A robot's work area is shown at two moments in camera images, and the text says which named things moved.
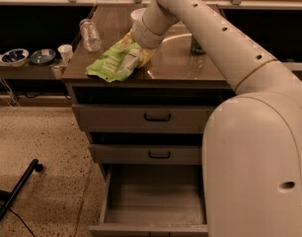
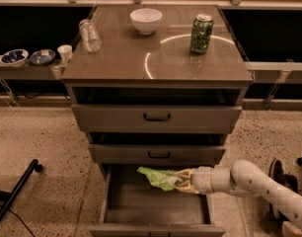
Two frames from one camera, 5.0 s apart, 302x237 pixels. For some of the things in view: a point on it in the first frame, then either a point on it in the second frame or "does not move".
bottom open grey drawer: [152, 200] does not move
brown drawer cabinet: [154, 117] does not move
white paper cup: [66, 52] does not move
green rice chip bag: [117, 64] to [162, 179]
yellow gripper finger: [127, 39] to [185, 173]
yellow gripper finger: [145, 54] to [187, 187]
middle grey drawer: [147, 154] does not move
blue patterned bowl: [15, 57] does not move
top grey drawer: [143, 118] does not move
